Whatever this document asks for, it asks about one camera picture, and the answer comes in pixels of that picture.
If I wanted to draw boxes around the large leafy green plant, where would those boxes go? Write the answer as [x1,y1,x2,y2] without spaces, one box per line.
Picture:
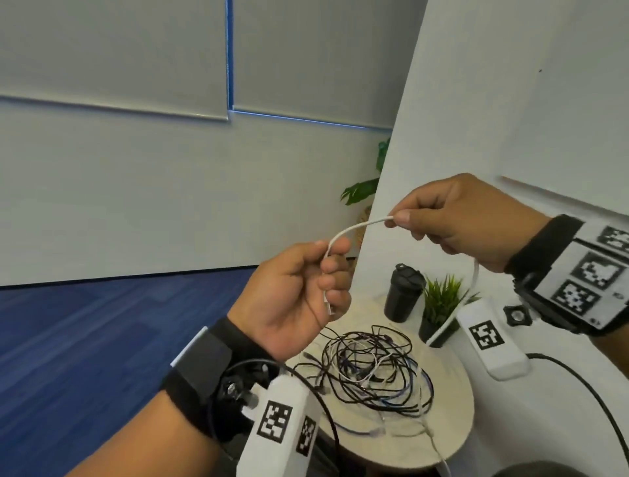
[340,138,392,206]

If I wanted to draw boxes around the person's right hand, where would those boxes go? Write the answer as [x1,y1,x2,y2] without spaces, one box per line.
[385,172,551,275]

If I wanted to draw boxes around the person's right forearm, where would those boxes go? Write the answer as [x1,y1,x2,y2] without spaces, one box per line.
[587,322,629,379]

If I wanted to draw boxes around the person's left hand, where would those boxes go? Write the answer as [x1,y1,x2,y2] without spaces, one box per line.
[227,240,354,362]

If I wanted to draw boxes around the person's left forearm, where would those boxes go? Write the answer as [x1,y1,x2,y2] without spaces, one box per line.
[64,392,227,477]

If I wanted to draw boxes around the black tumbler with lid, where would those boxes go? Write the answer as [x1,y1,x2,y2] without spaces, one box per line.
[383,263,427,324]

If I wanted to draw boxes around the person's dark trousers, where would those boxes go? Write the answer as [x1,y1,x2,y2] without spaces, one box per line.
[501,461,571,477]

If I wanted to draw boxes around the round white table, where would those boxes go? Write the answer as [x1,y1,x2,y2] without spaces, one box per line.
[284,294,475,468]

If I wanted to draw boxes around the small potted grass plant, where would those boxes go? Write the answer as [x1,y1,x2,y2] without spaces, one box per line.
[418,274,480,349]

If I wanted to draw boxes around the white wall whiteboard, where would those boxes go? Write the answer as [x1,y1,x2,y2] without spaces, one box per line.
[500,0,629,217]

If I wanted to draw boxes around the thick white usb cable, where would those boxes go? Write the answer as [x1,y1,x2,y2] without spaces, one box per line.
[322,218,481,345]

